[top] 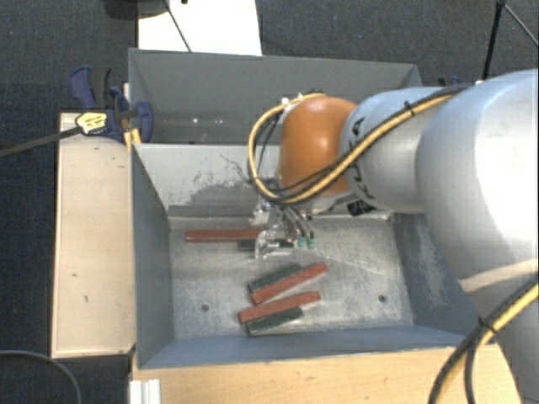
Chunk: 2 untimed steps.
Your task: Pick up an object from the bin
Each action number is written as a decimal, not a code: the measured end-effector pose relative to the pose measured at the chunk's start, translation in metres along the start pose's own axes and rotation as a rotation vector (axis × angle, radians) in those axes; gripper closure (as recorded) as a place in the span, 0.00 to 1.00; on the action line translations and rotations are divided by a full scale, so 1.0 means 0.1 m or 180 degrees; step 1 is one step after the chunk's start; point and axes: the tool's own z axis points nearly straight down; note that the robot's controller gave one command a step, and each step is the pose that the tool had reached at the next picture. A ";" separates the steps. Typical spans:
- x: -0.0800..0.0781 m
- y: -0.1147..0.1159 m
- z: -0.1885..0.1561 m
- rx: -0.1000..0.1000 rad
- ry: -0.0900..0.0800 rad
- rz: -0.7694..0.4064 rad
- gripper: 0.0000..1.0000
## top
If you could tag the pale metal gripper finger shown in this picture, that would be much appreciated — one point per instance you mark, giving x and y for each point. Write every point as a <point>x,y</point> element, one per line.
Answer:
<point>266,246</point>
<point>259,217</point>

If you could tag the grey metal bin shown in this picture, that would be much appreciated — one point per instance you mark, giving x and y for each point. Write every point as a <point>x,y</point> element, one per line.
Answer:
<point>210,293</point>

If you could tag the red-brown flat block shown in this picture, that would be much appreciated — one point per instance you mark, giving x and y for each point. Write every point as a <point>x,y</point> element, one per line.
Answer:
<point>278,306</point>
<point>219,235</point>
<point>290,283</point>

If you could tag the black cylinder on white bracket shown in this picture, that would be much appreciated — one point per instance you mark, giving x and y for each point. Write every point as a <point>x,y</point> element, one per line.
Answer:
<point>361,208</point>

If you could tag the dark green flat block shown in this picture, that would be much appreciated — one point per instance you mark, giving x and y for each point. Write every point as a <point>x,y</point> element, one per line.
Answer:
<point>246,245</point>
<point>273,277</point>
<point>273,320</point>

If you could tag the pale wood flat board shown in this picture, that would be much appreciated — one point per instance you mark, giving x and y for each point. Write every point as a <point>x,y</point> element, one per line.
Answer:
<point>92,246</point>

